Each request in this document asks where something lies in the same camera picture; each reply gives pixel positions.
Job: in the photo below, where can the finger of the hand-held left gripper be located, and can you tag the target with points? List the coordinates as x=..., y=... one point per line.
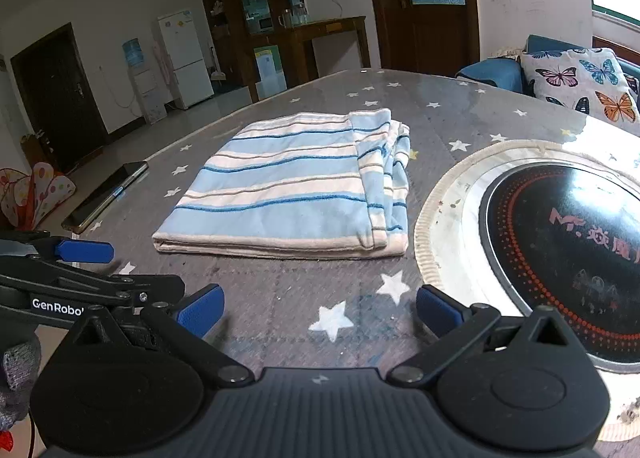
x=85, y=251
x=170, y=285

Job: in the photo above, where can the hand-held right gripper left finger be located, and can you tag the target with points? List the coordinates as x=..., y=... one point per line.
x=200, y=310

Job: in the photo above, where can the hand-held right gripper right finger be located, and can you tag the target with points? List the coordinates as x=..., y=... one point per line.
x=440, y=308

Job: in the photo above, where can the blue cream striped garment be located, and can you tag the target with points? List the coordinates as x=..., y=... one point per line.
x=280, y=188

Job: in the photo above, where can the person's left hand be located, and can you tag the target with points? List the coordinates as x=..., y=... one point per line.
x=20, y=373

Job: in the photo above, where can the black smartphone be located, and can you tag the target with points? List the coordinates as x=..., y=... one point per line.
x=105, y=198

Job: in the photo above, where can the colourful play tent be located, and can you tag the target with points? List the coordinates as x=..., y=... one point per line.
x=35, y=193

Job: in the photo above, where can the grey star-print tablecloth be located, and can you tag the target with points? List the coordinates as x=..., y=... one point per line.
x=300, y=298

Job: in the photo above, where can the round built-in induction cooker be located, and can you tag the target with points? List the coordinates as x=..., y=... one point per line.
x=550, y=248

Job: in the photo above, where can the dark entrance door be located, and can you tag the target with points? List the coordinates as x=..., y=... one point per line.
x=55, y=97

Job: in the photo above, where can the white water dispenser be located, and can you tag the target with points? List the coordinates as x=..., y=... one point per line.
x=142, y=87

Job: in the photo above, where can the white refrigerator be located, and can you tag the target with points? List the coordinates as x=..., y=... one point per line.
x=185, y=62

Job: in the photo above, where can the broom with dustpan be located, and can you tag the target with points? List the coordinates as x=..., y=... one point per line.
x=216, y=70

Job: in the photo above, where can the green white cardboard box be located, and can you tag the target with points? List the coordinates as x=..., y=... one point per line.
x=270, y=70

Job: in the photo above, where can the blue sofa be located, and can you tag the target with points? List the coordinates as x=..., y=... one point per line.
x=495, y=72

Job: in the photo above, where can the butterfly print cushion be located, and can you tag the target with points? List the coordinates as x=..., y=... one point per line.
x=575, y=77

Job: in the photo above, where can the dark wooden display cabinet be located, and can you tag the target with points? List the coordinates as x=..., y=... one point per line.
x=225, y=12

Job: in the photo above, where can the white microwave oven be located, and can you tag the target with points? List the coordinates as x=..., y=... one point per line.
x=265, y=25

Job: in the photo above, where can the brown wooden door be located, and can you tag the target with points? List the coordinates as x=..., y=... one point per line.
x=425, y=27

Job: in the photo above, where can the dark wooden console desk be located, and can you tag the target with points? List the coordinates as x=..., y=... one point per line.
x=325, y=27

